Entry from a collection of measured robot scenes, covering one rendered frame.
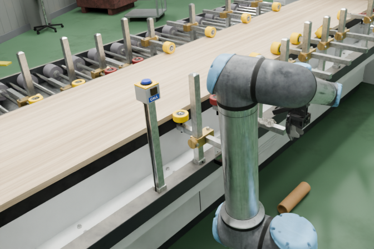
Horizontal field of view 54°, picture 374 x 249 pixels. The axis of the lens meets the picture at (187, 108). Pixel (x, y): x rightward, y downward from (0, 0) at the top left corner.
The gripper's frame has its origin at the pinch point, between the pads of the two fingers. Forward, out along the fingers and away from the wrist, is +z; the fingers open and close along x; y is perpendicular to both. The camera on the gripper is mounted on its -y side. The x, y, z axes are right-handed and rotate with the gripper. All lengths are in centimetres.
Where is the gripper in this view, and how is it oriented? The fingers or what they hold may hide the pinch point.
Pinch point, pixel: (290, 137)
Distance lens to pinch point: 180.4
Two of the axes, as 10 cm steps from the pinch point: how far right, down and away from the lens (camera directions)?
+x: 7.0, -3.8, 6.1
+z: 0.7, 8.8, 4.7
